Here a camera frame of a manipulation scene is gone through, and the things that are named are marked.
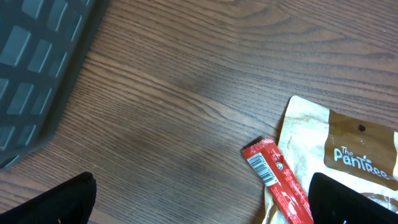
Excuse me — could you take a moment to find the grey plastic mesh basket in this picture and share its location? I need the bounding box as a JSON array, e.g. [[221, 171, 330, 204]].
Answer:
[[1, 0, 109, 168]]

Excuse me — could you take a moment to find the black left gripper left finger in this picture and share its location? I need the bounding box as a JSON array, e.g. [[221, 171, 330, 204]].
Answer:
[[1, 172, 97, 224]]

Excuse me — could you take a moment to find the brown white snack bag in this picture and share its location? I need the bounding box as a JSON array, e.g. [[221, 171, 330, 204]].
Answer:
[[278, 96, 397, 214]]

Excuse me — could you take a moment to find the red stick sachet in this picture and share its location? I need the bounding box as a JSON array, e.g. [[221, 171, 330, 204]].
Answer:
[[243, 138, 313, 224]]

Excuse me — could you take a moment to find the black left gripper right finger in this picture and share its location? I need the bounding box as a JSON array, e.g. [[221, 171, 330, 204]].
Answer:
[[308, 172, 397, 224]]

